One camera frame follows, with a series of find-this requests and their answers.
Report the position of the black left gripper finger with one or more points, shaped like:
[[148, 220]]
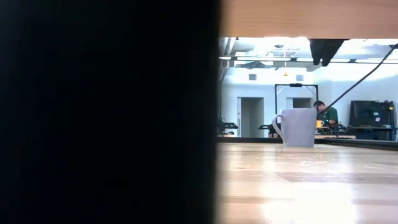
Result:
[[334, 46]]

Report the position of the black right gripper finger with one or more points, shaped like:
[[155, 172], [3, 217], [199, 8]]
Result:
[[317, 49]]

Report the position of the small lavender mug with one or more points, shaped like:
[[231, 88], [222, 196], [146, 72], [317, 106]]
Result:
[[300, 129]]

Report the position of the black background robot arm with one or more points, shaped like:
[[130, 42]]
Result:
[[265, 127], [227, 126]]

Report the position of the wooden shelf board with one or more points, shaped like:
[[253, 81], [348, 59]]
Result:
[[311, 18]]

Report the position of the black shelf side panel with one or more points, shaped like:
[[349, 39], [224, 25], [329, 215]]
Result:
[[109, 112]]

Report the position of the ceiling light strip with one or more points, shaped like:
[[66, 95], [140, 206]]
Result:
[[264, 58]]

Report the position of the person in green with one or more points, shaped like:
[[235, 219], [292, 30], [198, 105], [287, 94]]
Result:
[[331, 115]]

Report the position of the yellow mug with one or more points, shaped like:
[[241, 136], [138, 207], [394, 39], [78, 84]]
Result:
[[319, 123]]

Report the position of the black monitor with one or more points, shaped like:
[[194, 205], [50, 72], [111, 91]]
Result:
[[370, 113]]

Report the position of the background wooden table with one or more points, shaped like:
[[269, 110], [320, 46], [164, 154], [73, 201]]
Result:
[[335, 136]]

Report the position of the square wall vent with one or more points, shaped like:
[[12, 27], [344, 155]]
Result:
[[252, 77], [299, 77]]

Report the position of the black gantry frame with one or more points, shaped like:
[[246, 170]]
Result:
[[275, 96]]

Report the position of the black table edge rail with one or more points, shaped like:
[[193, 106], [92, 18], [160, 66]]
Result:
[[357, 143]]

